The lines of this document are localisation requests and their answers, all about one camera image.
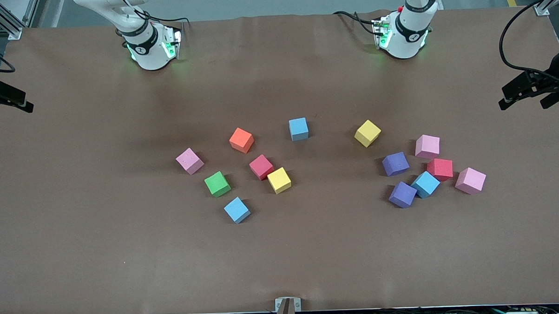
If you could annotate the purple foam block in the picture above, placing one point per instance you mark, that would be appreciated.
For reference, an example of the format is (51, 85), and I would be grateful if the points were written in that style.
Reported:
(402, 194)
(395, 163)

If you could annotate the yellow foam block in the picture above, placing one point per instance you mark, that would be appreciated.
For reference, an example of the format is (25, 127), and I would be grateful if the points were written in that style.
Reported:
(279, 180)
(367, 133)

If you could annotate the green foam block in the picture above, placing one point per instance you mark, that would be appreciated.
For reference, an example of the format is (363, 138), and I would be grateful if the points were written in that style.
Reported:
(217, 184)

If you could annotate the orange foam block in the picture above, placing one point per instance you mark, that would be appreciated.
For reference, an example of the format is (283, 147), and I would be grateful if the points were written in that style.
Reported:
(241, 139)

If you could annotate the blue foam block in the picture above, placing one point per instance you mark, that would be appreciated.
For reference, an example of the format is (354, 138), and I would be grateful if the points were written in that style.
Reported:
(425, 184)
(298, 128)
(237, 209)

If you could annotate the red foam block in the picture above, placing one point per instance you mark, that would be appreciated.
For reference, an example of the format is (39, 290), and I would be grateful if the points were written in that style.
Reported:
(261, 167)
(440, 168)

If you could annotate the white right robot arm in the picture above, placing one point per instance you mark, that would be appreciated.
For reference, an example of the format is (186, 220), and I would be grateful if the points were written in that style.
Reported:
(148, 54)

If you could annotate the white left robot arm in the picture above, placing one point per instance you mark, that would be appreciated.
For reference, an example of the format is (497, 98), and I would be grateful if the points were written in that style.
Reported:
(408, 41)

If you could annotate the pink foam block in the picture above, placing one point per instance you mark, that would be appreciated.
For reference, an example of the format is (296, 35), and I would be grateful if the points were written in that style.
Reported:
(427, 146)
(190, 160)
(470, 180)

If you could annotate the large table mat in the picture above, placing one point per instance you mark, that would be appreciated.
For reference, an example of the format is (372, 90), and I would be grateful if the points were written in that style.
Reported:
(124, 250)

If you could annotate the small metal bracket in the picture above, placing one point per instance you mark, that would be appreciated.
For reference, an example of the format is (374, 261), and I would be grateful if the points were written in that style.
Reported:
(279, 305)

